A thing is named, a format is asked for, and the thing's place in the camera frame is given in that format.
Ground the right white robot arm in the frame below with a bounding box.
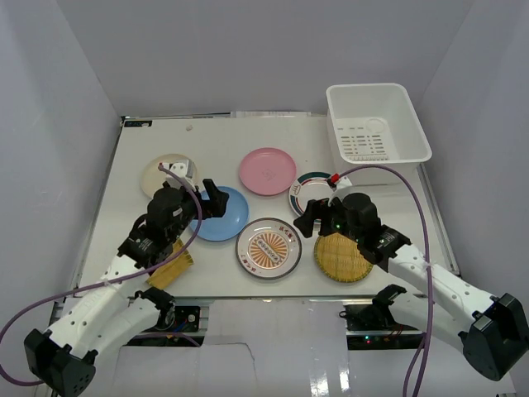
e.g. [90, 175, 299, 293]
[293, 193, 528, 381]

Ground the orange sunburst glass plate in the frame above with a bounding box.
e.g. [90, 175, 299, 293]
[236, 218, 303, 280]

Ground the white green-striped plate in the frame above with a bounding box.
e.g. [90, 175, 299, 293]
[288, 171, 336, 216]

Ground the round bamboo tray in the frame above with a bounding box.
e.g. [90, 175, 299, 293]
[314, 233, 373, 283]

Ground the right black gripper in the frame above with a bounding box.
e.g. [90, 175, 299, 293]
[293, 192, 363, 244]

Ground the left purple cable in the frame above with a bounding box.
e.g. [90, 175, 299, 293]
[0, 164, 203, 386]

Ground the purple cable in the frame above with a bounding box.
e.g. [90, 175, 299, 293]
[0, 164, 203, 386]
[334, 165, 435, 397]

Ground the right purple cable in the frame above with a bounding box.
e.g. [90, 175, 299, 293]
[334, 165, 435, 397]

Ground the cream plastic plate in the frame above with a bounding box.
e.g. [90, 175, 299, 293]
[140, 154, 198, 199]

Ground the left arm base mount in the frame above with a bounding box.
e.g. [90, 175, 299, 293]
[126, 306, 205, 347]

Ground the pink plastic plate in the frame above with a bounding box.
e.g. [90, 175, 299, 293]
[239, 147, 297, 196]

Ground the blue plastic plate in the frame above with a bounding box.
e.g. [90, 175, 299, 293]
[198, 186, 249, 242]

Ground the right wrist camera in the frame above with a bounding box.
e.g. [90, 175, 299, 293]
[326, 174, 354, 203]

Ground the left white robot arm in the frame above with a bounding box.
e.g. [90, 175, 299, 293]
[24, 179, 229, 396]

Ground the black label sticker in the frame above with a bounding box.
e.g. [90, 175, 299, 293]
[123, 120, 152, 128]

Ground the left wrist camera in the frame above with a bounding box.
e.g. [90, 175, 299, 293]
[169, 159, 197, 184]

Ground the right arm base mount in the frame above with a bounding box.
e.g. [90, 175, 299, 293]
[339, 285, 422, 351]

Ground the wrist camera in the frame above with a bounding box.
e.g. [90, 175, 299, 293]
[326, 174, 354, 203]
[169, 159, 197, 184]

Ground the white plastic bin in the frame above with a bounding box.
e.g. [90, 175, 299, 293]
[326, 83, 432, 179]

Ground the square bamboo tray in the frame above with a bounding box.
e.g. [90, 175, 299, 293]
[146, 239, 193, 289]

